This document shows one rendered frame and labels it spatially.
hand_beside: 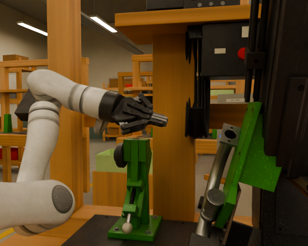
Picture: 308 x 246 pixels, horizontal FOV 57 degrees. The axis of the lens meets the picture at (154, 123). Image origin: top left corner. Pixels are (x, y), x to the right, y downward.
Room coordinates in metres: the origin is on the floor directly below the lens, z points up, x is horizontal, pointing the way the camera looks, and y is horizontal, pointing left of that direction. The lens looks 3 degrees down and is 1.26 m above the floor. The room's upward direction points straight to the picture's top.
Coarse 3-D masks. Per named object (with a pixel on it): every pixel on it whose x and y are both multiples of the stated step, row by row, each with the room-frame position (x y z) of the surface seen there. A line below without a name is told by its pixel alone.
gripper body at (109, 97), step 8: (104, 96) 0.67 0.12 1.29; (112, 96) 0.67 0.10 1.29; (120, 96) 0.69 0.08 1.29; (104, 104) 0.67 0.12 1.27; (112, 104) 0.66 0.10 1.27; (120, 104) 0.69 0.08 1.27; (104, 112) 0.67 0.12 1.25; (112, 112) 0.67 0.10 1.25; (120, 112) 0.67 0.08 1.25; (104, 120) 0.69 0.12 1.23; (112, 120) 0.67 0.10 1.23; (120, 120) 0.66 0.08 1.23; (128, 120) 0.67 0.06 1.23; (136, 120) 0.68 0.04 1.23
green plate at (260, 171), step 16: (256, 112) 0.53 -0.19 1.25; (256, 128) 0.54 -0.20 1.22; (240, 144) 0.58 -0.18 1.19; (256, 144) 0.54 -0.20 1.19; (240, 160) 0.54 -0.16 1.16; (256, 160) 0.54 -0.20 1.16; (272, 160) 0.54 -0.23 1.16; (240, 176) 0.54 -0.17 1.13; (256, 176) 0.54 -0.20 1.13; (272, 176) 0.54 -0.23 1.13; (224, 192) 0.60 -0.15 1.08
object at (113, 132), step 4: (104, 84) 10.73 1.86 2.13; (108, 84) 11.14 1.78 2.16; (128, 84) 10.54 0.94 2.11; (140, 84) 10.37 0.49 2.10; (144, 84) 10.39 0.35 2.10; (104, 88) 10.67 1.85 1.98; (108, 88) 10.63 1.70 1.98; (112, 88) 10.59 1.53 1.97; (116, 88) 10.55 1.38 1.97; (124, 88) 10.48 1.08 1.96; (128, 88) 10.44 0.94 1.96; (140, 92) 10.37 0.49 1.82; (108, 128) 10.76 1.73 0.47; (112, 128) 10.72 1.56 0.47; (116, 128) 10.68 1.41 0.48; (104, 132) 10.72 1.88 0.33; (108, 132) 10.76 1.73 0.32; (112, 132) 10.72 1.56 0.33; (116, 132) 10.68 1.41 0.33; (144, 132) 10.39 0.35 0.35; (104, 136) 10.68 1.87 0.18; (108, 136) 10.64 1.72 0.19; (112, 136) 10.59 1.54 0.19; (116, 136) 10.55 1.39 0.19; (124, 136) 10.48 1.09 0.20; (104, 140) 10.72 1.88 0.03
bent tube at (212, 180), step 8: (224, 128) 0.64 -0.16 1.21; (232, 128) 0.65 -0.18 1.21; (240, 128) 0.64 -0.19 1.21; (224, 136) 0.62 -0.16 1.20; (232, 136) 0.65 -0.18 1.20; (224, 144) 0.64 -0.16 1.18; (232, 144) 0.61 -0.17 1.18; (224, 152) 0.66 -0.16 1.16; (216, 160) 0.69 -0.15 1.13; (224, 160) 0.68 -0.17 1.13; (216, 168) 0.69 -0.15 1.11; (216, 176) 0.69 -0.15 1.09; (208, 184) 0.69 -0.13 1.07; (216, 184) 0.68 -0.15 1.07; (200, 216) 0.63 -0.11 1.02; (200, 224) 0.61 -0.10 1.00; (208, 224) 0.61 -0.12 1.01; (200, 232) 0.60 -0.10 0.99; (208, 232) 0.60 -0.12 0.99
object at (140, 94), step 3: (138, 93) 0.72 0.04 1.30; (141, 93) 0.72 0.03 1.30; (138, 96) 0.72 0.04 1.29; (141, 96) 0.71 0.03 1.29; (144, 96) 0.71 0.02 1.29; (141, 99) 0.71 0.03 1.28; (144, 99) 0.70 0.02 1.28; (147, 99) 0.70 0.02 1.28; (144, 102) 0.70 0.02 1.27; (147, 102) 0.70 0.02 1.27; (150, 102) 0.70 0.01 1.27; (144, 105) 0.71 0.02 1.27; (147, 105) 0.69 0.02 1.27; (150, 105) 0.69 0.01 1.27; (147, 108) 0.71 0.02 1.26; (150, 108) 0.69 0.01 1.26
